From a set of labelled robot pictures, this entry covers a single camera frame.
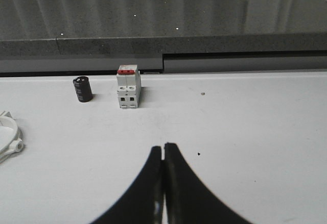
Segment black cylindrical capacitor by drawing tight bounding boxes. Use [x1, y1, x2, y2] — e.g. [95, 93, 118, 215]
[73, 76, 93, 103]

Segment white half pipe clamp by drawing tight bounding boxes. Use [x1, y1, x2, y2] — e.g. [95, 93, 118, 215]
[1, 110, 25, 163]

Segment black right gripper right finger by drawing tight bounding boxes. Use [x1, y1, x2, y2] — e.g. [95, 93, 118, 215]
[164, 143, 249, 223]

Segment grey stone counter ledge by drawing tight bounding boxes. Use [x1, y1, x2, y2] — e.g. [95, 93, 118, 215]
[1, 0, 326, 77]

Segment white circuit breaker red switch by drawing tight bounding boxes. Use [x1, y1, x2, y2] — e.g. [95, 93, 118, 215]
[116, 64, 142, 109]

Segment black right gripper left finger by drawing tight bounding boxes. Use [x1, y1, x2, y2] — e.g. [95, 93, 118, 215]
[93, 146, 164, 223]

